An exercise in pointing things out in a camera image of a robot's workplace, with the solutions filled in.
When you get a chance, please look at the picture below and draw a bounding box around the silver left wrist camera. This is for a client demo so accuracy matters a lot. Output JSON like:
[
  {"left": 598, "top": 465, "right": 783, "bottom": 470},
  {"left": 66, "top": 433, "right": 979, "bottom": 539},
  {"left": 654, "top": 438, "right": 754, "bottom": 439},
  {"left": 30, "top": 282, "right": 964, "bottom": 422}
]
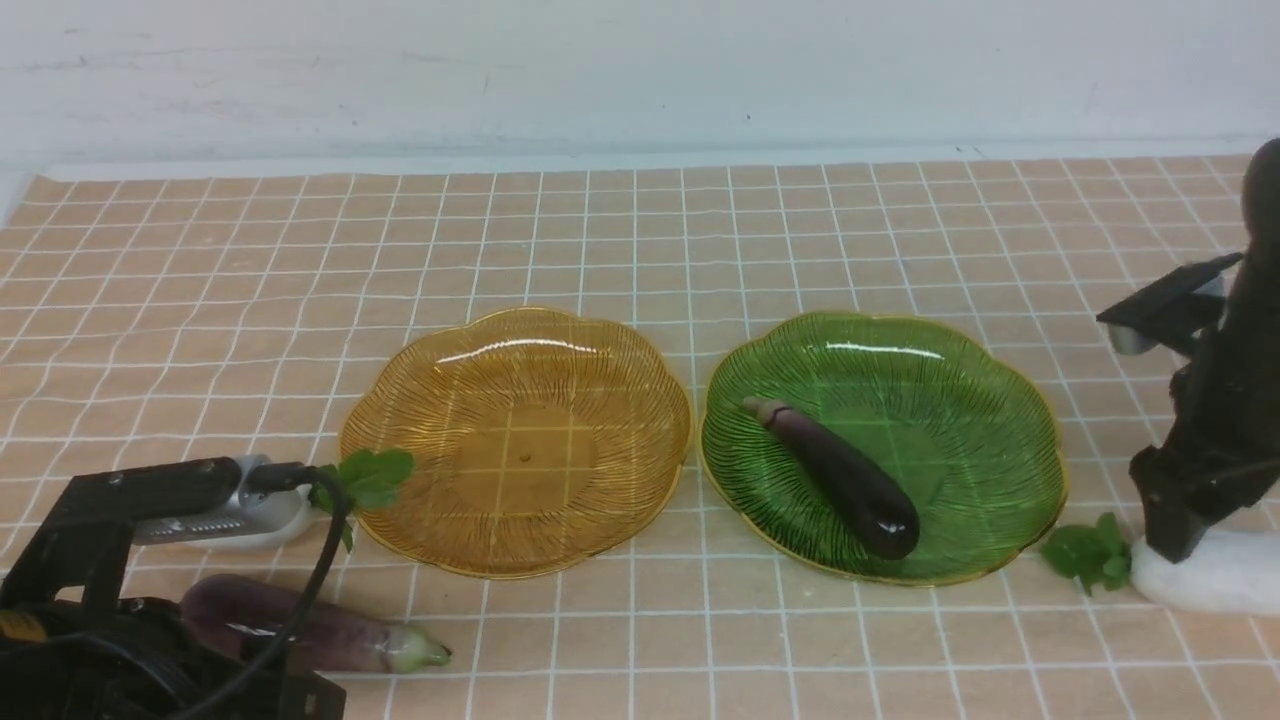
[{"left": 133, "top": 454, "right": 312, "bottom": 552}]

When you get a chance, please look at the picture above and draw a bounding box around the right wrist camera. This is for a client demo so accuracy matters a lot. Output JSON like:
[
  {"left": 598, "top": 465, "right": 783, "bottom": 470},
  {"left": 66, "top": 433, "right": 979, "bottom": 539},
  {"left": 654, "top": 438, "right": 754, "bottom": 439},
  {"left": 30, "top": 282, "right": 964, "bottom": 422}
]
[{"left": 1094, "top": 252, "right": 1245, "bottom": 359}]

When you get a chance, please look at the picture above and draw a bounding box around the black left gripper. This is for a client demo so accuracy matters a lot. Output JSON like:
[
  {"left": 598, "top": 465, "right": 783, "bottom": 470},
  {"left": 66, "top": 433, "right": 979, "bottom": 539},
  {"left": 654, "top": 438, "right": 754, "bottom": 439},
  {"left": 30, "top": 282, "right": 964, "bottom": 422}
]
[{"left": 3, "top": 462, "right": 346, "bottom": 719}]

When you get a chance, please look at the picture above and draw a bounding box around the light purple eggplant green stem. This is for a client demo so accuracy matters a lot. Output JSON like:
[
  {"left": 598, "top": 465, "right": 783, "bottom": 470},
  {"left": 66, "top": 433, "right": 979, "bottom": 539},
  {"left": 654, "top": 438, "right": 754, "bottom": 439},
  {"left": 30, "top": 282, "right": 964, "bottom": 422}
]
[{"left": 179, "top": 574, "right": 453, "bottom": 674}]

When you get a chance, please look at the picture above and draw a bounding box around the checkered peach tablecloth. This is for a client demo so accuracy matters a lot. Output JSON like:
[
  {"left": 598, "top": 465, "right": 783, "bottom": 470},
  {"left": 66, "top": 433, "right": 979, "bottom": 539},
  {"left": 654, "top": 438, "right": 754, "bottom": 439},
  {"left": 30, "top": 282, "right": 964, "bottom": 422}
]
[{"left": 1, "top": 151, "right": 1277, "bottom": 719}]

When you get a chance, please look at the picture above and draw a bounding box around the white radish with green leaves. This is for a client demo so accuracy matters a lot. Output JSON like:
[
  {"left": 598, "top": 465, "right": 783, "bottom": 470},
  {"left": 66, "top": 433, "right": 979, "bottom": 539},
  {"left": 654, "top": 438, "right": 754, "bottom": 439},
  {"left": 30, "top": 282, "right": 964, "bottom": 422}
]
[{"left": 188, "top": 448, "right": 413, "bottom": 552}]

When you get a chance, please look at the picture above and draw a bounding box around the dark purple eggplant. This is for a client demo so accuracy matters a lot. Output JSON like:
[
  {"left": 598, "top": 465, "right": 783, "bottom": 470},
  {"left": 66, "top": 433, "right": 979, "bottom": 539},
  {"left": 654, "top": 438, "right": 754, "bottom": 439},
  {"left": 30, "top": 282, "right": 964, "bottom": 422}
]
[{"left": 742, "top": 396, "right": 922, "bottom": 561}]

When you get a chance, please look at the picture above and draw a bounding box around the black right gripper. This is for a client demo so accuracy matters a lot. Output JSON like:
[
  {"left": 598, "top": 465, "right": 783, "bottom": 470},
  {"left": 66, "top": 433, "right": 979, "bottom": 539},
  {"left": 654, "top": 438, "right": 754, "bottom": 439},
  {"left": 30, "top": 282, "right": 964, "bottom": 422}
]
[{"left": 1129, "top": 138, "right": 1279, "bottom": 564}]

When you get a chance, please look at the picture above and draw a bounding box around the black camera cable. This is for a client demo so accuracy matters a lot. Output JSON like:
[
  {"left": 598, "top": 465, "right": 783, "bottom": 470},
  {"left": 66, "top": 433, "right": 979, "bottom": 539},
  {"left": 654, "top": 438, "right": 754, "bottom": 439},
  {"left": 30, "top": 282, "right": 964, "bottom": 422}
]
[{"left": 170, "top": 462, "right": 353, "bottom": 720}]

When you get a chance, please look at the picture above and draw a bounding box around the green ribbed glass plate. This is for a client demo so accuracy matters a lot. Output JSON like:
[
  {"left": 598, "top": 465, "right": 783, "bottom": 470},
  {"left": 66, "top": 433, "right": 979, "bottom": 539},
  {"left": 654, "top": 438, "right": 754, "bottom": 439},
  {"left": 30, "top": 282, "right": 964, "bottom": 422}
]
[{"left": 700, "top": 311, "right": 1069, "bottom": 587}]

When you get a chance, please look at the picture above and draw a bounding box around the amber ribbed glass plate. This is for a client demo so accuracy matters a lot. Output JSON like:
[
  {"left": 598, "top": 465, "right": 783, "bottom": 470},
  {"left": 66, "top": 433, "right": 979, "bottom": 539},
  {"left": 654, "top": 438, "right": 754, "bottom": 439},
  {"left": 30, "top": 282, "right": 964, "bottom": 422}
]
[{"left": 338, "top": 307, "right": 695, "bottom": 580}]

